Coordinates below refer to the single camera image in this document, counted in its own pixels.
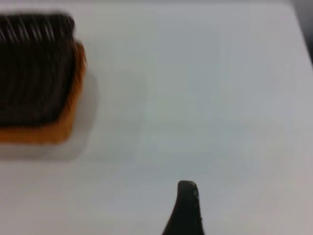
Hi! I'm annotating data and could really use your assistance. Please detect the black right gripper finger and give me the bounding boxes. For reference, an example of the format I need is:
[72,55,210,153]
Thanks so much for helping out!
[160,180,204,235]

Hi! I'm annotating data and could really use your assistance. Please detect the light brown wicker basket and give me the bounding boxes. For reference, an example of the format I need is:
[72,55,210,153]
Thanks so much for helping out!
[0,41,88,145]

